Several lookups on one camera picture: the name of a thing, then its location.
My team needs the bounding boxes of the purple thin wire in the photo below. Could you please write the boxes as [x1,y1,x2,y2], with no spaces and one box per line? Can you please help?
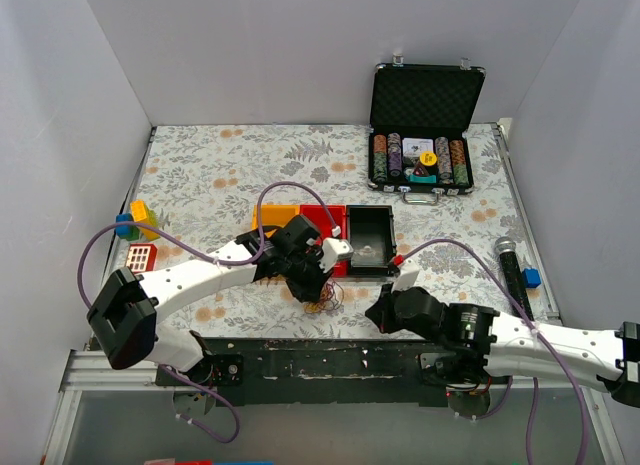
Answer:
[307,279,346,311]

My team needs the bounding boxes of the yellow thin wire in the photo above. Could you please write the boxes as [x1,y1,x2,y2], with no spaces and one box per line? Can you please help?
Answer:
[302,284,346,315]

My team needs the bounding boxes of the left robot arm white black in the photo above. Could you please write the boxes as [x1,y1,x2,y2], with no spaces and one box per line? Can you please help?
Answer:
[87,215,349,385]

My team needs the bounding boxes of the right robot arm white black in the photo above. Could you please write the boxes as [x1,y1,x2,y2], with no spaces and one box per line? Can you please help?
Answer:
[365,284,639,407]

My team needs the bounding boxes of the yellow plastic bin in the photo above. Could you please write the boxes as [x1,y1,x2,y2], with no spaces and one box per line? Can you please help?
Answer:
[261,204,300,236]

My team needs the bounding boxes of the red plastic bin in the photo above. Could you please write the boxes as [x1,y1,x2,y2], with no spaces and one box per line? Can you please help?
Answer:
[298,203,349,279]

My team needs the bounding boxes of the black plastic bin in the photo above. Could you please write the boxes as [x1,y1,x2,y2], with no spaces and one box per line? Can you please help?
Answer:
[346,205,397,278]

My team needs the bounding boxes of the black handheld microphone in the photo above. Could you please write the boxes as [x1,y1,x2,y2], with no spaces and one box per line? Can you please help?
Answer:
[494,236,534,321]

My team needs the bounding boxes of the floral patterned table mat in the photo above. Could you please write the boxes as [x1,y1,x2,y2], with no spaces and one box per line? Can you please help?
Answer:
[135,124,540,339]

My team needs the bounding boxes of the small blue block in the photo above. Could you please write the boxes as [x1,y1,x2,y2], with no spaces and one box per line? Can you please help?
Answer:
[522,268,542,289]

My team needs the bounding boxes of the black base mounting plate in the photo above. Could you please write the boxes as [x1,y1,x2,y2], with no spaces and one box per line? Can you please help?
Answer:
[154,337,516,409]

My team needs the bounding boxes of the red white toy brick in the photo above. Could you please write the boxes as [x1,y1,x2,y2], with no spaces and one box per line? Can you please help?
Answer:
[125,243,157,274]

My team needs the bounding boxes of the stacked colourful toy bricks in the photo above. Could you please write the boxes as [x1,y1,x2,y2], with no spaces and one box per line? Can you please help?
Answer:
[115,200,159,242]

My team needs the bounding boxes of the black poker chip case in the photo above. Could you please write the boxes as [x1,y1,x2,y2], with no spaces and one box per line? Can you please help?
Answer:
[368,57,486,205]

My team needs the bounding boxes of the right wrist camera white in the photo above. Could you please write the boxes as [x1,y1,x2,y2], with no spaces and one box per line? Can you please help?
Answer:
[389,255,420,292]

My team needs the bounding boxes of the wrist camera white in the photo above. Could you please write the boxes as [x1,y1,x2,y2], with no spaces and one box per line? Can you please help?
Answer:
[319,238,354,273]
[389,255,420,292]

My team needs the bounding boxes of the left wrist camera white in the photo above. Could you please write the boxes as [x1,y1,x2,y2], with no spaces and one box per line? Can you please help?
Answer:
[319,238,354,273]

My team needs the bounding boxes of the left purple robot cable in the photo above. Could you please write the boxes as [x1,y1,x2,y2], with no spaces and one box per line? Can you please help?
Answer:
[77,182,342,444]

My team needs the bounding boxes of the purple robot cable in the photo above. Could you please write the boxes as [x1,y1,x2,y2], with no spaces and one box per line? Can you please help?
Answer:
[399,238,589,465]
[77,182,342,444]

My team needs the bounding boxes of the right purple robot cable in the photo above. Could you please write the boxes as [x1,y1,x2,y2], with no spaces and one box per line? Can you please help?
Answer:
[399,238,589,465]

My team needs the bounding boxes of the aluminium frame rail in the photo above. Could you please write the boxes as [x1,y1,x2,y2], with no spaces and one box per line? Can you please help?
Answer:
[59,349,169,392]

